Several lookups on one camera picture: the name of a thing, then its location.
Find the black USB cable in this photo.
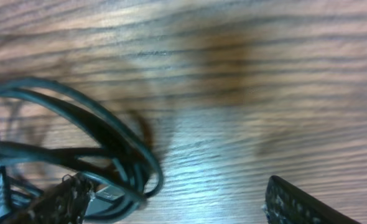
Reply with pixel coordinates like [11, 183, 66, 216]
[0, 77, 165, 224]

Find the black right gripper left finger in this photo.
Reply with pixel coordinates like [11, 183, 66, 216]
[2, 174, 92, 224]

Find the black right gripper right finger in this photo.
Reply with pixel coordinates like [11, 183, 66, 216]
[262, 175, 360, 224]

